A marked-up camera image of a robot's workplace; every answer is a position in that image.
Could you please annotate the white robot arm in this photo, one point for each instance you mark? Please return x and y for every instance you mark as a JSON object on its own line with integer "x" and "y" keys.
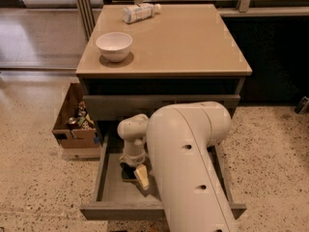
{"x": 176, "y": 139}

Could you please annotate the metal can in box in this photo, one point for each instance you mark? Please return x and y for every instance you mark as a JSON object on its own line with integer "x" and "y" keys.
{"x": 72, "y": 123}

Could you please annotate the closed grey top drawer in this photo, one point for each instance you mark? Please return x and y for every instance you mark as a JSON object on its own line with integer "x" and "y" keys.
{"x": 117, "y": 107}

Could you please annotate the grey drawer cabinet beige top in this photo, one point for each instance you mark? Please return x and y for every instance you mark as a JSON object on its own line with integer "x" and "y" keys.
{"x": 185, "y": 50}

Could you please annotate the open grey middle drawer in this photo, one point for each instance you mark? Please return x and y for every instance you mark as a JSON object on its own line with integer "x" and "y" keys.
{"x": 115, "y": 199}

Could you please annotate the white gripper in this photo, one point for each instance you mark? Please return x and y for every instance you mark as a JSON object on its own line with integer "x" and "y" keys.
{"x": 133, "y": 159}

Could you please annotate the cardboard box with items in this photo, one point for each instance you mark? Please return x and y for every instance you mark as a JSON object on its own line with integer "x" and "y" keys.
{"x": 85, "y": 136}

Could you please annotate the white ceramic bowl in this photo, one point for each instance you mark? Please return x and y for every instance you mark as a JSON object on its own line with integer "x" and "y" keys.
{"x": 114, "y": 46}

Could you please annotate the white plastic bottle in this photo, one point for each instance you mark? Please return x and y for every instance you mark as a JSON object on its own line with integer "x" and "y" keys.
{"x": 140, "y": 12}

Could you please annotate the green yellow sponge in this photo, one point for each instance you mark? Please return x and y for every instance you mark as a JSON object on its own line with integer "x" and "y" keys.
{"x": 128, "y": 173}

